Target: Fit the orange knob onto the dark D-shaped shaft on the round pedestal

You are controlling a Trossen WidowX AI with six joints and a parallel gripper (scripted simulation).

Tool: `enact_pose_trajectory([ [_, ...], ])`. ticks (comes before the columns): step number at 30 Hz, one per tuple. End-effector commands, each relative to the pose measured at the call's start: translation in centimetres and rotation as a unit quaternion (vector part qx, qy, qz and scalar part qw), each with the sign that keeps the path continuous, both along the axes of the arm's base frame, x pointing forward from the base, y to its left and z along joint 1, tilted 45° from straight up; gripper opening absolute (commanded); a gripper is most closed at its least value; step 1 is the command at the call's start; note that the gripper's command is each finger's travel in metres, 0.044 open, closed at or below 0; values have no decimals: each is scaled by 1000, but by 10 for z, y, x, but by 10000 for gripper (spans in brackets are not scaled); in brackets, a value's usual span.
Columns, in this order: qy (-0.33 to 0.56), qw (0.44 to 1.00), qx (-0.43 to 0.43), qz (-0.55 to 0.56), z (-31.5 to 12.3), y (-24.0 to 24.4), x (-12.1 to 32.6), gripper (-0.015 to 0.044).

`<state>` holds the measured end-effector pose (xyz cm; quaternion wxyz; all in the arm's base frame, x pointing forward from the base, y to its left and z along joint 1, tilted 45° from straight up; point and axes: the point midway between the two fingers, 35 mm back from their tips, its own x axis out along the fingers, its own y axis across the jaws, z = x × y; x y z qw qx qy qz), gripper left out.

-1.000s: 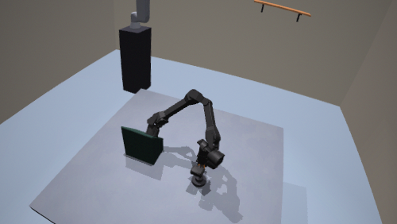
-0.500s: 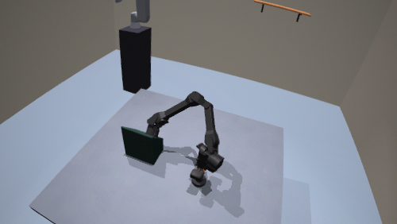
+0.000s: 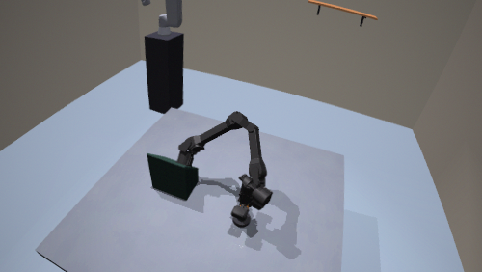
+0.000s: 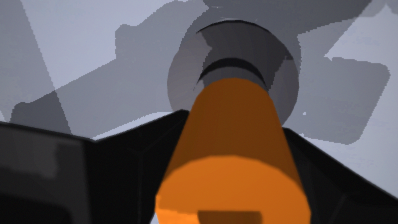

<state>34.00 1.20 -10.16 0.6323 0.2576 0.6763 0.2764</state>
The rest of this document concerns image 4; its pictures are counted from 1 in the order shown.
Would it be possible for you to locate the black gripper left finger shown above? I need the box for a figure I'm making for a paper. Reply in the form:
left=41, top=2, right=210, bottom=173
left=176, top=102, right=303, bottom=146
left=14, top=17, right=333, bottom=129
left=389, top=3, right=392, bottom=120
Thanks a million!
left=0, top=109, right=190, bottom=224

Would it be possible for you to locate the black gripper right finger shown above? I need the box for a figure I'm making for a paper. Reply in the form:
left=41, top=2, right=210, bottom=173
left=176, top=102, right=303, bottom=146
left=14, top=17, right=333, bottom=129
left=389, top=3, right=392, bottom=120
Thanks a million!
left=282, top=127, right=398, bottom=224

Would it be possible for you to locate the orange knob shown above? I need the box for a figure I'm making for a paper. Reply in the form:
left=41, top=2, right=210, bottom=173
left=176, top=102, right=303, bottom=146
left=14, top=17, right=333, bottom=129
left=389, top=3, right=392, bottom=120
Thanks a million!
left=155, top=78, right=311, bottom=224

